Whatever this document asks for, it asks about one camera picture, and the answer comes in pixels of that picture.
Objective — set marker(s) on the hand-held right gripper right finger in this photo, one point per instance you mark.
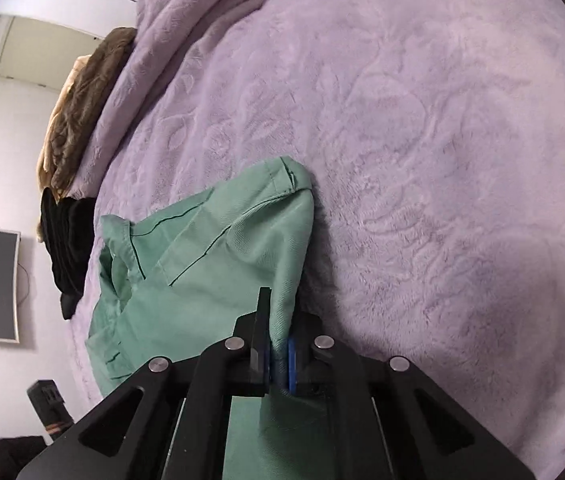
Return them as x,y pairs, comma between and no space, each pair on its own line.
292,366

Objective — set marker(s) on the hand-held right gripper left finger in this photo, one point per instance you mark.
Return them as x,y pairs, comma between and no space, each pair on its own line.
265,366

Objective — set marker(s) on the green shirt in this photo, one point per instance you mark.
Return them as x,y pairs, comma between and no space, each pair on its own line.
202,285

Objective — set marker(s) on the black box device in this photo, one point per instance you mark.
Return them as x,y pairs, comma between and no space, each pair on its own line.
47,405

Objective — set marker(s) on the black garment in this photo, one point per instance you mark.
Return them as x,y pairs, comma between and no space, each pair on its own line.
67,240

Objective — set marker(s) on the purple embossed blanket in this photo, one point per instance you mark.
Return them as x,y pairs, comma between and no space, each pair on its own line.
412,160

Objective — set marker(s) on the dark cloth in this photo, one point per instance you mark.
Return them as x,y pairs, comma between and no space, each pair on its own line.
7,455

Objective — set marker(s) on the brown plush blanket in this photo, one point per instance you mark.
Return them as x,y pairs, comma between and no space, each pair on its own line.
87,110

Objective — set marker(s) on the cream door panel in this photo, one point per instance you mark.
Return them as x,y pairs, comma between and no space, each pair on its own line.
47,50

